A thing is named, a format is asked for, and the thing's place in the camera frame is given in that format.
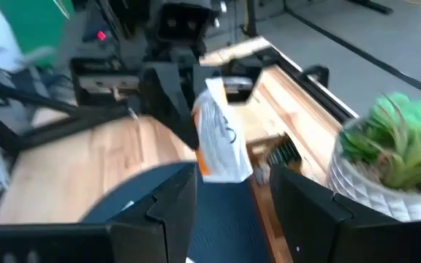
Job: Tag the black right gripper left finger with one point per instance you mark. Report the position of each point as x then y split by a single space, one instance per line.
152 237

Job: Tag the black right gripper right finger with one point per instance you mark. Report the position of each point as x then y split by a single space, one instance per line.
324 233

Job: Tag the green panel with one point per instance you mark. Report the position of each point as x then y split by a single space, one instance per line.
35 25

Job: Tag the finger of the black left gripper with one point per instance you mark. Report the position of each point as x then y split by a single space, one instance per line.
166 95
243 69

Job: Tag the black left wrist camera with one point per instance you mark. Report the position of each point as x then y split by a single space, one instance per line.
183 22

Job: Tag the round dark blue woven placemat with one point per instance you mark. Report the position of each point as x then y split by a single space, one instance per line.
228 219

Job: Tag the white and orange tea packet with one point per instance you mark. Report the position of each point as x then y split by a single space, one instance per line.
221 146

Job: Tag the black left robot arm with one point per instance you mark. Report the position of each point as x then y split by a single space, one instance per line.
123 22

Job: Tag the succulent in patterned white pot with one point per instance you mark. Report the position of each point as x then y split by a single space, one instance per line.
378 204

